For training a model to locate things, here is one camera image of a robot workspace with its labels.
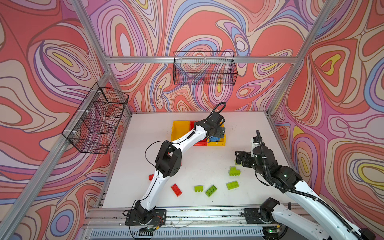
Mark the black wire basket back wall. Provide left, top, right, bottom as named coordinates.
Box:
left=173, top=50, right=238, bottom=86

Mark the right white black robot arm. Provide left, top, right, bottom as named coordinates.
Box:
left=235, top=132, right=376, bottom=240

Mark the small green lego front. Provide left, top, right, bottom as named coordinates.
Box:
left=194, top=186, right=204, bottom=193

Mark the left yellow plastic bin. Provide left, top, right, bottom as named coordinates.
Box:
left=171, top=121, right=191, bottom=142

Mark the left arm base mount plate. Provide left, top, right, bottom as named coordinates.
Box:
left=123, top=209, right=167, bottom=227

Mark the red lego brick near front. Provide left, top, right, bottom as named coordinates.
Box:
left=171, top=184, right=182, bottom=197

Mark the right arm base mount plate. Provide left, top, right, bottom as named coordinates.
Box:
left=242, top=208, right=278, bottom=225

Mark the red plastic bin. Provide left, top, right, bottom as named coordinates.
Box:
left=190, top=121, right=208, bottom=147

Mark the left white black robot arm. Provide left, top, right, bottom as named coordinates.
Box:
left=132, top=102, right=227, bottom=224

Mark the aluminium front rail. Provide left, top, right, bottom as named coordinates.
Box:
left=80, top=205, right=331, bottom=232

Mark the black wire basket wall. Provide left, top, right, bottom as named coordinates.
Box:
left=62, top=83, right=129, bottom=155
left=173, top=50, right=238, bottom=86

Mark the black wire basket left wall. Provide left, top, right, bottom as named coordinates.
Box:
left=62, top=83, right=129, bottom=155

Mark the right yellow plastic bin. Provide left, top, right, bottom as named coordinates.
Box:
left=207, top=126, right=226, bottom=147

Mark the blue lego brick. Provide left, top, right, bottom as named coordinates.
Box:
left=209, top=136, right=221, bottom=142

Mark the yellow plastic bin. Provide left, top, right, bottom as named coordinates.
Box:
left=207, top=126, right=226, bottom=147
left=171, top=121, right=191, bottom=142

